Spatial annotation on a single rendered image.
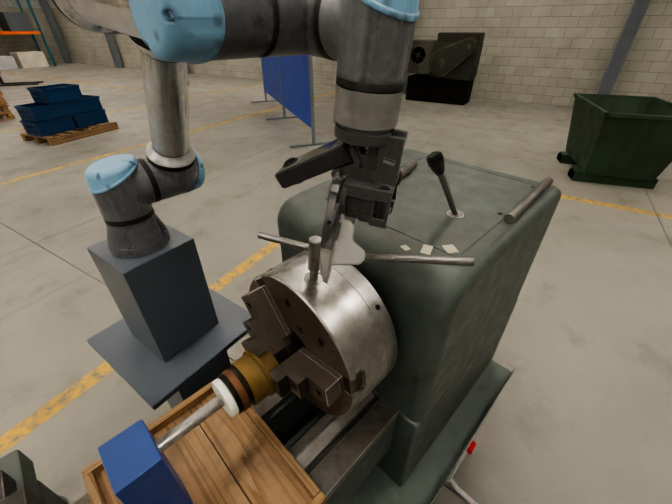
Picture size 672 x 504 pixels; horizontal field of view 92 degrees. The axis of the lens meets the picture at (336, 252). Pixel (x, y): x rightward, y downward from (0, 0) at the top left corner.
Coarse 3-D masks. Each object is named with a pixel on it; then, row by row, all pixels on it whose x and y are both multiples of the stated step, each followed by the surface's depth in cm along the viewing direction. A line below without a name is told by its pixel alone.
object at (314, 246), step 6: (312, 240) 51; (318, 240) 51; (312, 246) 51; (318, 246) 51; (312, 252) 51; (318, 252) 52; (312, 258) 52; (318, 258) 52; (312, 264) 53; (318, 264) 53; (312, 270) 54; (318, 270) 54; (312, 276) 55
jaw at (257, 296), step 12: (264, 288) 61; (252, 300) 59; (264, 300) 60; (252, 312) 61; (264, 312) 60; (276, 312) 61; (252, 324) 58; (264, 324) 59; (276, 324) 61; (252, 336) 60; (264, 336) 59; (276, 336) 60; (252, 348) 57; (264, 348) 58
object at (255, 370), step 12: (240, 360) 56; (252, 360) 56; (264, 360) 57; (276, 360) 58; (228, 372) 55; (240, 372) 54; (252, 372) 55; (264, 372) 55; (228, 384) 53; (240, 384) 53; (252, 384) 54; (264, 384) 55; (240, 396) 53; (252, 396) 54; (264, 396) 56; (240, 408) 53
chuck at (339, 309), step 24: (288, 264) 61; (288, 288) 55; (312, 288) 55; (336, 288) 56; (288, 312) 59; (312, 312) 52; (336, 312) 53; (360, 312) 55; (288, 336) 68; (312, 336) 56; (336, 336) 51; (360, 336) 54; (336, 360) 53; (360, 360) 53; (384, 360) 58; (336, 408) 61
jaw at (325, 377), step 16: (304, 352) 59; (288, 368) 56; (304, 368) 56; (320, 368) 56; (288, 384) 56; (304, 384) 54; (320, 384) 53; (336, 384) 53; (352, 384) 54; (320, 400) 54
